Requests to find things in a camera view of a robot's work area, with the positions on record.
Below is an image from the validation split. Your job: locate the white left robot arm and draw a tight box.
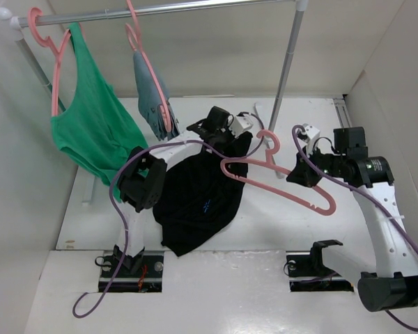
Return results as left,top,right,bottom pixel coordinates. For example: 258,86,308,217
112,106,235,276

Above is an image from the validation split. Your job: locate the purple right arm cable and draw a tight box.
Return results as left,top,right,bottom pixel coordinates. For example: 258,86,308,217
291,125,418,331

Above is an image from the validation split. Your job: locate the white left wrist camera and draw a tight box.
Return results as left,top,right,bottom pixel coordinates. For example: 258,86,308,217
229,116,254,138

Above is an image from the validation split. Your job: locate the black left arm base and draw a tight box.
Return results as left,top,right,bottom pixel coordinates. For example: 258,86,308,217
95,250,164,293

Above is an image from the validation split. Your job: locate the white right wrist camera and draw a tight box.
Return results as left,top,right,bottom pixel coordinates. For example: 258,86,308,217
297,123,320,156

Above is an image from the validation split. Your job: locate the green tank top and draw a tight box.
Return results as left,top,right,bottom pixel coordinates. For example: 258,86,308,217
51,23,148,186

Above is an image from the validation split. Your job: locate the pink hanger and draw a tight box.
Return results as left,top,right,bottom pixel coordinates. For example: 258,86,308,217
219,129,336,216
27,7,84,118
125,0,172,132

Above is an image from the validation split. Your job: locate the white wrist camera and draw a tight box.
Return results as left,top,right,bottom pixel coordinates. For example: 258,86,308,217
229,116,254,138
297,123,320,156

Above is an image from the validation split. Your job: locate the aluminium rail right side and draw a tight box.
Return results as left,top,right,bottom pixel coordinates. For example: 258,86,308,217
333,98,352,128

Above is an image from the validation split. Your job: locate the blue denim garment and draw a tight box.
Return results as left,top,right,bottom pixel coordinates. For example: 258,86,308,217
133,51,180,141

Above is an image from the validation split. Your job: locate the silver clothes rack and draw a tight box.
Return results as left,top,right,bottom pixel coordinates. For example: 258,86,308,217
0,1,309,131

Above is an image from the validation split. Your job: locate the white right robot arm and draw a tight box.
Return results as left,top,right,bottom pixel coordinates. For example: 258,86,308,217
287,125,418,312

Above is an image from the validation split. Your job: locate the black t shirt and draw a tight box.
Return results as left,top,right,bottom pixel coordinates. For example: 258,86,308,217
153,149,245,257

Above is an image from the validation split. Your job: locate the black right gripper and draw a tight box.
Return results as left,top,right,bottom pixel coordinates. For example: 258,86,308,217
286,143,346,187

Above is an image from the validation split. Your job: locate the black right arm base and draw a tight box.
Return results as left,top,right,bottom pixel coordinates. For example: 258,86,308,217
283,239,354,292

